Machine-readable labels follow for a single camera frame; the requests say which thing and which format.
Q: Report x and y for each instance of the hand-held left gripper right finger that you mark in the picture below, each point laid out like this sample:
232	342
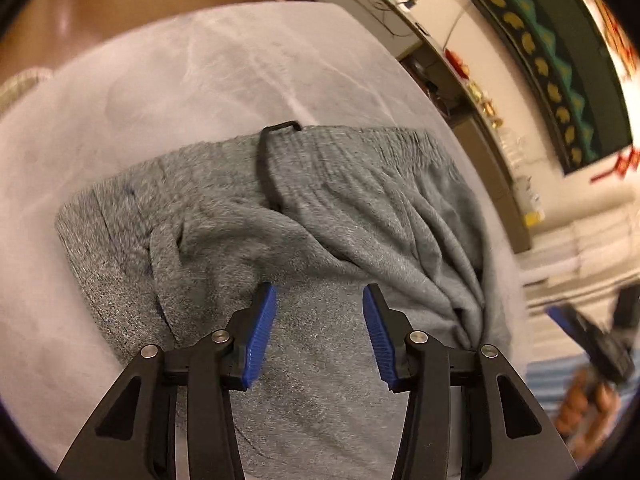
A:
380	345

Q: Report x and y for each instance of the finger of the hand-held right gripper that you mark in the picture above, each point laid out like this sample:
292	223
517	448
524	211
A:
562	317
627	310

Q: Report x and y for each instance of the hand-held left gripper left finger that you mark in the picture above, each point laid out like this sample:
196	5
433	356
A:
260	340

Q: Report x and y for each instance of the grey pants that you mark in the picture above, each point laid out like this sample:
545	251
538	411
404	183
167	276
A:
320	210

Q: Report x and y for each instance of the person's right hand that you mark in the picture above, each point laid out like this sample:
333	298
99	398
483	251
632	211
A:
580	405

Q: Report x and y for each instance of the blue curtain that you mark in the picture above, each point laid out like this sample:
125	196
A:
547	385

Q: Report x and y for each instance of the cream curtain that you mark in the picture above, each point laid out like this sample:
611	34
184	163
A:
575	250

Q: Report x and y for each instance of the yellow packet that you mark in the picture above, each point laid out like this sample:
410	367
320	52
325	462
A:
532	217

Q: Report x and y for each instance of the group of clear glass bottles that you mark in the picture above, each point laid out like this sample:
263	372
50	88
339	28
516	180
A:
515	152

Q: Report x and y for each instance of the row of red gold ornaments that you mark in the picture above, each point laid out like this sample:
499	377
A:
475	92

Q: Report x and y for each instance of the red wall decoration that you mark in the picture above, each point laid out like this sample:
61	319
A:
622	165

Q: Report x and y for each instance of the wall television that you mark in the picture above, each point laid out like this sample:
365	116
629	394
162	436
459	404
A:
575	60

